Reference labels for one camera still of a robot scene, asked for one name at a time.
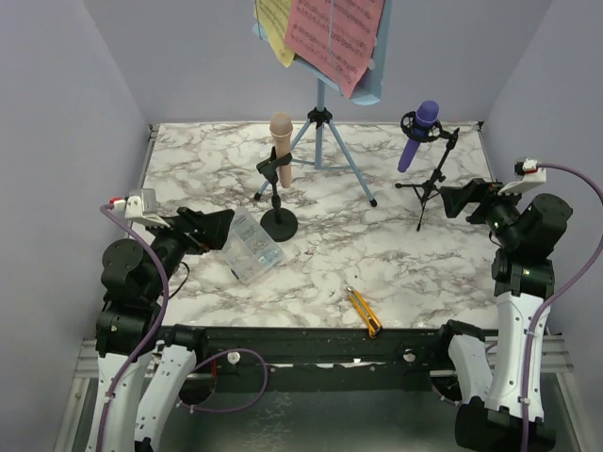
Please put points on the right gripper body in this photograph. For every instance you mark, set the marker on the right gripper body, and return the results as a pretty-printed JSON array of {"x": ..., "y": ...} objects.
[{"x": 481, "y": 202}]

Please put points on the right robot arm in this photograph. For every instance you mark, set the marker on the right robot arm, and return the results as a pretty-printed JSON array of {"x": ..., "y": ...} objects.
[{"x": 501, "y": 407}]

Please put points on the clear plastic screw box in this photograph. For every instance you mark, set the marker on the clear plastic screw box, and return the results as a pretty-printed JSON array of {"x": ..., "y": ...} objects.
[{"x": 249, "y": 251}]

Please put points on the black round-base mic stand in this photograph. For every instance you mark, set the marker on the black round-base mic stand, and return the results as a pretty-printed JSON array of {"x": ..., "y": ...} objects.
[{"x": 280, "y": 223}]

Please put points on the yellow utility knife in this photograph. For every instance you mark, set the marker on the yellow utility knife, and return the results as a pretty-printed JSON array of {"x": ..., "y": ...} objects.
[{"x": 374, "y": 325}]

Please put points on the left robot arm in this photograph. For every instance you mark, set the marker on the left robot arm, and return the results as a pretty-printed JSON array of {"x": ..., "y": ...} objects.
[{"x": 136, "y": 276}]

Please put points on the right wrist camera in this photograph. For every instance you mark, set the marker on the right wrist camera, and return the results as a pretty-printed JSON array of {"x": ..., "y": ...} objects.
[{"x": 529, "y": 175}]

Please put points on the yellow sheet music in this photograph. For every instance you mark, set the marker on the yellow sheet music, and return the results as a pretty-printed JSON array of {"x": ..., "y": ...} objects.
[{"x": 272, "y": 21}]

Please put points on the beige microphone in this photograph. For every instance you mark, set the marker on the beige microphone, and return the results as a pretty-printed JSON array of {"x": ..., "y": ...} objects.
[{"x": 281, "y": 128}]

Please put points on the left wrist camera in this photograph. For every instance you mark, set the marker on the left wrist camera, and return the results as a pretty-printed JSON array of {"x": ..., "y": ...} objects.
[{"x": 140, "y": 207}]

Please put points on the purple microphone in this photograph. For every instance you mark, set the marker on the purple microphone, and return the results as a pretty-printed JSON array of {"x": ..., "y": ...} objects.
[{"x": 416, "y": 125}]

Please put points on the pink sheet music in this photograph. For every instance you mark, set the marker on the pink sheet music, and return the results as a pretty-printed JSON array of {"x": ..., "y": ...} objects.
[{"x": 344, "y": 41}]

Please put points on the black tripod mic stand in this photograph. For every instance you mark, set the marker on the black tripod mic stand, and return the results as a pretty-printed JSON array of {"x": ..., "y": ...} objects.
[{"x": 429, "y": 189}]

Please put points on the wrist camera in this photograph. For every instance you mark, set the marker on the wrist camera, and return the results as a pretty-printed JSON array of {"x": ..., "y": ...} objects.
[
  {"x": 529, "y": 175},
  {"x": 140, "y": 207}
]

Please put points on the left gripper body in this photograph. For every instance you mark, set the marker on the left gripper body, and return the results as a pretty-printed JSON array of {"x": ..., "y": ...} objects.
[{"x": 171, "y": 247}]

